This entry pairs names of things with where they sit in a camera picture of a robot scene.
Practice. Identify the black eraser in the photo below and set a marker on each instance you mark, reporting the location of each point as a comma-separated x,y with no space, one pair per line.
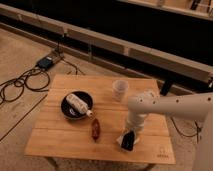
128,141

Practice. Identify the black power adapter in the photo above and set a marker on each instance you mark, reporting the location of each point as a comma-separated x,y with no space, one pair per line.
45,63

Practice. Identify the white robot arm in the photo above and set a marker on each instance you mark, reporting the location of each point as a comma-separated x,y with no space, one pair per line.
196,107

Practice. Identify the wooden table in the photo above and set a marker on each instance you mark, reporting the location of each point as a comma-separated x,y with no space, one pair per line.
55,136

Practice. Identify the clear plastic cup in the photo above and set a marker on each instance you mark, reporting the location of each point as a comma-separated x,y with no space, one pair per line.
120,88

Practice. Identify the white bottle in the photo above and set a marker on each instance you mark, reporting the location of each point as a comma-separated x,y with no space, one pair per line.
77,106

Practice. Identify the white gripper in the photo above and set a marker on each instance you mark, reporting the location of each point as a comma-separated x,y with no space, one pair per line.
135,122

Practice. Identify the white sponge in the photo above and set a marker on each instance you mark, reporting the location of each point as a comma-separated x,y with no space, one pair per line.
120,138

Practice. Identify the black bowl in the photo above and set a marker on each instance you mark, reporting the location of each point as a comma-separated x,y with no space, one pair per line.
65,106

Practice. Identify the red-brown snack packet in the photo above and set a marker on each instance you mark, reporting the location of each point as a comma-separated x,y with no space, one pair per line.
95,129

